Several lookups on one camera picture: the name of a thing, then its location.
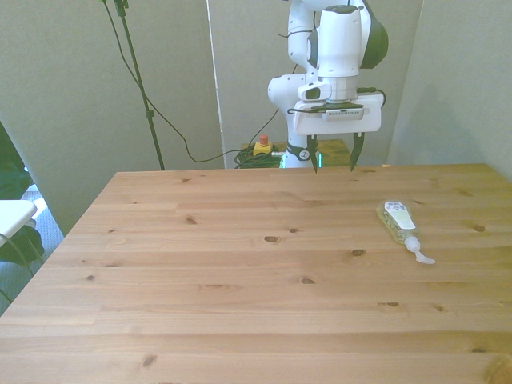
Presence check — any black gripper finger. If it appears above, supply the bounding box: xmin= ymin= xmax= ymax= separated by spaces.
xmin=349 ymin=133 xmax=366 ymax=174
xmin=306 ymin=134 xmax=319 ymax=174

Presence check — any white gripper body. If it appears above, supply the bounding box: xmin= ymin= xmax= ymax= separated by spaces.
xmin=292 ymin=92 xmax=382 ymax=137

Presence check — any clear sanitizer pump bottle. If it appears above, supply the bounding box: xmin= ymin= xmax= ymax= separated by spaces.
xmin=376 ymin=199 xmax=437 ymax=266

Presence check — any yellow emergency stop button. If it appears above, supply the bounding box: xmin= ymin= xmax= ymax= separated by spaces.
xmin=253 ymin=134 xmax=274 ymax=158

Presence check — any white chair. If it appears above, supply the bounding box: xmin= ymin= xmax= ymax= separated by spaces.
xmin=0 ymin=199 xmax=38 ymax=277

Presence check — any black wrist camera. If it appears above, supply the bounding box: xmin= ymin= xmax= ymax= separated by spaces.
xmin=295 ymin=102 xmax=366 ymax=122

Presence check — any coiled green cable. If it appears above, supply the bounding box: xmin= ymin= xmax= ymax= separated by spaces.
xmin=233 ymin=148 xmax=287 ymax=170

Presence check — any thin black stand cable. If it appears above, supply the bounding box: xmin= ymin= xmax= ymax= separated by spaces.
xmin=98 ymin=0 xmax=281 ymax=163

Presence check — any black camera stand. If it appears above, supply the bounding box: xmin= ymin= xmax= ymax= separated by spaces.
xmin=113 ymin=0 xmax=166 ymax=171

